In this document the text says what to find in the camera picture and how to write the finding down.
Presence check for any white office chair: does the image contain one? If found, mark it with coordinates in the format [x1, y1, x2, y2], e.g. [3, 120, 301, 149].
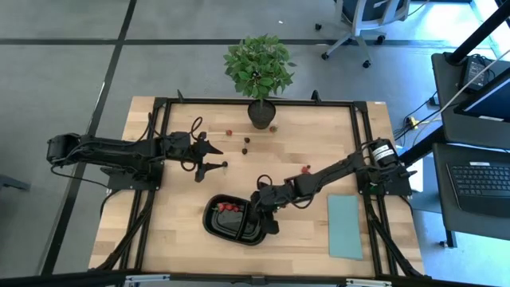
[314, 0, 411, 69]

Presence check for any green potted plant black pot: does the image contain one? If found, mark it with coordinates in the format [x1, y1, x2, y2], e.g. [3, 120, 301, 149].
[222, 33, 298, 131]

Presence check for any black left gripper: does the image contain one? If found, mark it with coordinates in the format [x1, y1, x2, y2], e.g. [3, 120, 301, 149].
[161, 130, 224, 184]

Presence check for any black monitor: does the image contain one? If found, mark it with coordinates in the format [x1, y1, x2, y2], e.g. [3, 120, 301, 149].
[453, 66, 510, 123]

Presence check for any black power brick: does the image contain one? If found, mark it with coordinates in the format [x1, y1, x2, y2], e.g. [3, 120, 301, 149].
[461, 54, 496, 93]

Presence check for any black laptop keyboard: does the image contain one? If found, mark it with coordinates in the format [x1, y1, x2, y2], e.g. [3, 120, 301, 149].
[445, 160, 510, 218]

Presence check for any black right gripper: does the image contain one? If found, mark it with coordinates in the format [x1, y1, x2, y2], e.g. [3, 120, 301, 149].
[246, 178, 306, 236]

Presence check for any black desk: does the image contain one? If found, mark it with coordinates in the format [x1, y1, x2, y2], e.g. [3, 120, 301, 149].
[431, 51, 510, 149]
[432, 142, 510, 248]

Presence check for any black plastic tupperware container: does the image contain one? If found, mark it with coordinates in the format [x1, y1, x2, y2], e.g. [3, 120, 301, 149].
[202, 194, 269, 247]

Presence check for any teal cloth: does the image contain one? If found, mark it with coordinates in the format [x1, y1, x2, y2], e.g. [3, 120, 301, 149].
[327, 194, 364, 261]

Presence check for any black diagonal frame strut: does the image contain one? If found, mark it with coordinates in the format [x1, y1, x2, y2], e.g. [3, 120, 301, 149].
[398, 127, 445, 167]
[445, 0, 510, 65]

